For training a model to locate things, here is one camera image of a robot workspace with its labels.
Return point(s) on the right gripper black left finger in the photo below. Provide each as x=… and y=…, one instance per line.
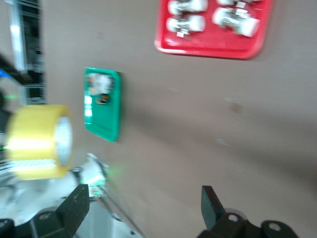
x=71, y=213

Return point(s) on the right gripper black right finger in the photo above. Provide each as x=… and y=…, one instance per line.
x=213, y=213

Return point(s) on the yellow packing tape roll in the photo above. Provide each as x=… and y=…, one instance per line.
x=34, y=138

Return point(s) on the clear tape strip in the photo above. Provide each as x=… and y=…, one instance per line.
x=222, y=141
x=232, y=99

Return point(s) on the green plastic tray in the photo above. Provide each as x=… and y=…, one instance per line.
x=104, y=119

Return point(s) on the red tray holding casters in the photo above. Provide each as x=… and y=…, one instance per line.
x=213, y=47

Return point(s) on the black orange electronic component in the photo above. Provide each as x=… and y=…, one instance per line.
x=103, y=99

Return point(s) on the white circuit breaker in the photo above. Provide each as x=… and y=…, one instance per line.
x=106, y=81

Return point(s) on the grey on-off switch box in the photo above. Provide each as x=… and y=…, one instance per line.
x=92, y=83

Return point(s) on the aluminium profile frame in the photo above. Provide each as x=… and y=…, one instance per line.
x=17, y=37

